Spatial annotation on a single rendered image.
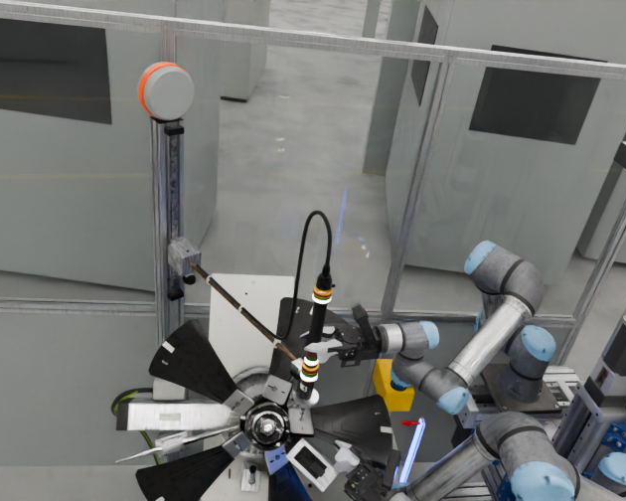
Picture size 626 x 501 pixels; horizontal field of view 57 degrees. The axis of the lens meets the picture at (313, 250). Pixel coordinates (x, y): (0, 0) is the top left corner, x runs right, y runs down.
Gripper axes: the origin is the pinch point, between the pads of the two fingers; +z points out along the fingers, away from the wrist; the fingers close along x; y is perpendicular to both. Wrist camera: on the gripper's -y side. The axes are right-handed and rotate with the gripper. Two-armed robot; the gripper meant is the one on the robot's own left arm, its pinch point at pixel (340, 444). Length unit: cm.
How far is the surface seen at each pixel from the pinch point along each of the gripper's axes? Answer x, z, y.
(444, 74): -72, 42, -80
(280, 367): -11.6, 23.4, 1.4
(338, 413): 0.0, 7.7, -6.8
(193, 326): -26, 39, 18
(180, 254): -23, 71, 2
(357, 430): 0.4, 0.3, -6.8
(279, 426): -5.9, 11.7, 11.5
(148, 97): -71, 81, 1
